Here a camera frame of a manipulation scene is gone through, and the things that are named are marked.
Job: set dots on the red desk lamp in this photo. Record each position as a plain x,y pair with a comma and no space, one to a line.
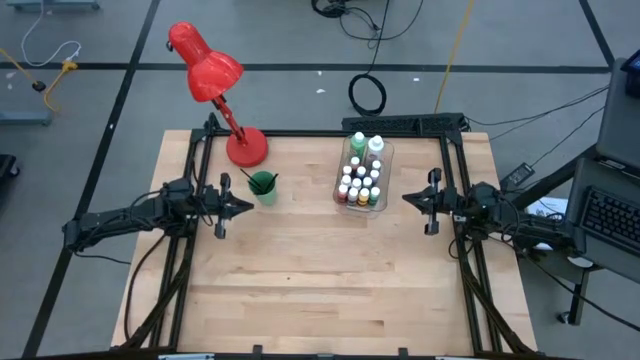
210,75

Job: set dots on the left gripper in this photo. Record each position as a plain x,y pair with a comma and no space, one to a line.
220,202

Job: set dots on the white round object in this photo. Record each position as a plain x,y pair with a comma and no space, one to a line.
580,261

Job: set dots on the white cardboard box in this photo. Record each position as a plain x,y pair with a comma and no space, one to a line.
550,207

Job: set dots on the green plastic cup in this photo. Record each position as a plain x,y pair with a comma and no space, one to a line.
267,197

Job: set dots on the small black paint bottle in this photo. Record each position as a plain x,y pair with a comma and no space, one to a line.
347,170

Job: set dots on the dark monitor screen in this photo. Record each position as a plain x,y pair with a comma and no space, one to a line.
634,75

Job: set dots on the small purple paint bottle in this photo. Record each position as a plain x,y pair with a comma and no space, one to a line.
376,164

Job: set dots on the grey cart base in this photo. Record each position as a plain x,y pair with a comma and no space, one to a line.
55,5
25,117

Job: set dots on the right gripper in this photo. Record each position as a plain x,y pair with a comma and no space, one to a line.
440,200

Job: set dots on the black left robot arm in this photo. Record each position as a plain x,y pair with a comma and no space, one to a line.
125,217

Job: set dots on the black power strip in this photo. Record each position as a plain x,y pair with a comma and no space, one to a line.
405,122

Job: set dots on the small yellow paint bottle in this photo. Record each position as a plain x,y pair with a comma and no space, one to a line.
364,195

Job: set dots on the black caster base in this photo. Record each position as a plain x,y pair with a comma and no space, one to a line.
6,167

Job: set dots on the black keyboard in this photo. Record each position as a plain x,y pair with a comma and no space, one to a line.
612,220

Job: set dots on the grey cart shelf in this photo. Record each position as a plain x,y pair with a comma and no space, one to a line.
595,260

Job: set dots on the large white paint bottle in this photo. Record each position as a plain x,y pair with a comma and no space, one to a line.
376,146

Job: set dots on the black power adapter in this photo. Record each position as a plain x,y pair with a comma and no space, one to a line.
519,175

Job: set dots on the small white paint bottle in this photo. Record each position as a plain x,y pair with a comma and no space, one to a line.
353,194
356,183

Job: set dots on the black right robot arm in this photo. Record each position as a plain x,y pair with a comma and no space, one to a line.
520,220

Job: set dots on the large green paint bottle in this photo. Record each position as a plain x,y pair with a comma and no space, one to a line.
358,143

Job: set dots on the clear plastic bin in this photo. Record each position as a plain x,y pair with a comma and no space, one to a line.
385,150

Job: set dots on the small dark blue paint bottle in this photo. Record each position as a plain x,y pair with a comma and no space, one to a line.
361,171

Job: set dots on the small dark green paint bottle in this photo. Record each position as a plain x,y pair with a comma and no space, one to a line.
374,174

